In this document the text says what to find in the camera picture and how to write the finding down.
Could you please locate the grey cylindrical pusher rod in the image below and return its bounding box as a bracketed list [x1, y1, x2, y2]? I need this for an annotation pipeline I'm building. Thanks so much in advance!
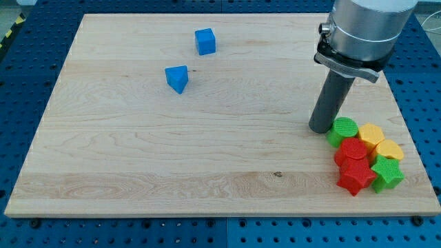
[309, 70, 355, 134]

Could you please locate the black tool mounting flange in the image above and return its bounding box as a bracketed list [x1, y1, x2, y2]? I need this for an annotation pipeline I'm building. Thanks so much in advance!
[314, 37, 394, 83]

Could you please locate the blue cube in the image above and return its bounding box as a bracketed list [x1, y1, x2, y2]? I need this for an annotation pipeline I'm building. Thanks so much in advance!
[194, 28, 216, 56]

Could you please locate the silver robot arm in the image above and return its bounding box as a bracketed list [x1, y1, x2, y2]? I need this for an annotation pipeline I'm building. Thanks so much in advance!
[309, 0, 417, 134]

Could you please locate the green cylinder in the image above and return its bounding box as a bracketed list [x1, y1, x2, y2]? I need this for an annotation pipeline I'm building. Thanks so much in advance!
[326, 117, 358, 147]

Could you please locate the yellow hexagon block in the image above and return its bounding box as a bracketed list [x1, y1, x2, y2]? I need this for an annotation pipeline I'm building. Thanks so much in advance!
[356, 123, 385, 154]

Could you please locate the red cylinder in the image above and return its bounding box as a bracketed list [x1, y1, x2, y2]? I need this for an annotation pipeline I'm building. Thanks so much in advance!
[334, 137, 367, 167]

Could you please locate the yellow heart block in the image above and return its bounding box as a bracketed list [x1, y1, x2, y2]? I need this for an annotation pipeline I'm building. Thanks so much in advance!
[368, 139, 404, 164]

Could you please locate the red star block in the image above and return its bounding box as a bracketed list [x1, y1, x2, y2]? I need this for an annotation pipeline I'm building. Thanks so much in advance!
[337, 158, 377, 196]

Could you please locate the green star block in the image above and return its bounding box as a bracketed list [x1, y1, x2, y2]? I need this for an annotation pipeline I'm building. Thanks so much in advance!
[371, 155, 405, 194]

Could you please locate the blue triangular prism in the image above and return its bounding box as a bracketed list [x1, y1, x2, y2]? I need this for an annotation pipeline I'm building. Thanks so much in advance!
[165, 65, 189, 94]

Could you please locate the wooden board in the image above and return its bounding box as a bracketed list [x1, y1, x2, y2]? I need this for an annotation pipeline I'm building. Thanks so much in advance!
[5, 14, 440, 218]

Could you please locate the white cable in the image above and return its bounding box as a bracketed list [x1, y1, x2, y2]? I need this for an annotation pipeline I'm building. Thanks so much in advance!
[420, 9, 441, 35]

